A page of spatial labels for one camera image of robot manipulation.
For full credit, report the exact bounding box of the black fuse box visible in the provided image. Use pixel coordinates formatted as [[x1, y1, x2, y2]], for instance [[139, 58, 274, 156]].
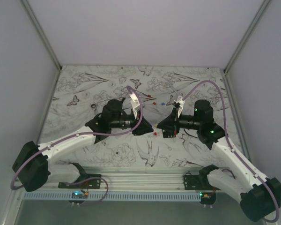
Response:
[[162, 129, 177, 138]]

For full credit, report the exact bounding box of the white slotted cable duct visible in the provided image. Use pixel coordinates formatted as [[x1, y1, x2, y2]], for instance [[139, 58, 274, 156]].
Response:
[[23, 191, 200, 202]]

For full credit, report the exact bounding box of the controller board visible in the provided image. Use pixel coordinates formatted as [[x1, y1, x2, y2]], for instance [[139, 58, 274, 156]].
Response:
[[69, 191, 89, 206], [200, 192, 216, 209]]

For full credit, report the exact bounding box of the aluminium frame post left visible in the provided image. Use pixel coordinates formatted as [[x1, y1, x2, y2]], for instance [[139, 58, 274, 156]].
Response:
[[19, 0, 62, 71]]

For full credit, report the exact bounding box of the left controller board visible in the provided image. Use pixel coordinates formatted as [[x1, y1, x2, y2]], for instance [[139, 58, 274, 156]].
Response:
[[69, 191, 89, 206]]

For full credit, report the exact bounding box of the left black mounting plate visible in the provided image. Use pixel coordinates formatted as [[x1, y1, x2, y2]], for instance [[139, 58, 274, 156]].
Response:
[[58, 174, 101, 189]]

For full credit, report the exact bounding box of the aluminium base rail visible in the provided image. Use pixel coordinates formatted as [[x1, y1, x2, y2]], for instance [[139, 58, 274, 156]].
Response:
[[58, 172, 228, 191]]

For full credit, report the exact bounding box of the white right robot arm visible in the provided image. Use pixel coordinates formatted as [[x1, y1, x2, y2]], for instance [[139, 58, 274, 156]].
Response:
[[157, 100, 281, 223]]

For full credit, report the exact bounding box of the black mounting plate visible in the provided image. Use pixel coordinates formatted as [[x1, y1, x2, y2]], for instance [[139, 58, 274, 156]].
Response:
[[183, 172, 219, 191], [58, 174, 101, 189]]

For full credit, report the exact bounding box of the aluminium frame post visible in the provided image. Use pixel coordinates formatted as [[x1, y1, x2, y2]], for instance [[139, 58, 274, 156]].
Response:
[[223, 0, 272, 74], [19, 0, 62, 71]]

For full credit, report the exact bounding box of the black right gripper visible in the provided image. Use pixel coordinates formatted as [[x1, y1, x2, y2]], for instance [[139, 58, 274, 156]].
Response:
[[157, 107, 202, 135]]

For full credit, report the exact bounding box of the aluminium frame post right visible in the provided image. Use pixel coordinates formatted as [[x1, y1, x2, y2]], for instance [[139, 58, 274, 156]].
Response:
[[223, 0, 272, 74]]

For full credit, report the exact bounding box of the right controller board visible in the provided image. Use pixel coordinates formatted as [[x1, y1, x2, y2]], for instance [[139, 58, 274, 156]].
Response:
[[200, 192, 216, 209]]

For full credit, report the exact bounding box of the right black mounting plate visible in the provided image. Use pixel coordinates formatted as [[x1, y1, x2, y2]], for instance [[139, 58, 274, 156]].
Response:
[[183, 172, 219, 191]]

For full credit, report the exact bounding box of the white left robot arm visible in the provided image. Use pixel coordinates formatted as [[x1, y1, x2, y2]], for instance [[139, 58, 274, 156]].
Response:
[[12, 99, 153, 192]]

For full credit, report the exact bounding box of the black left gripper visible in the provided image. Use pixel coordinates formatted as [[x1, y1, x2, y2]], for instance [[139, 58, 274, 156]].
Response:
[[111, 108, 154, 136]]

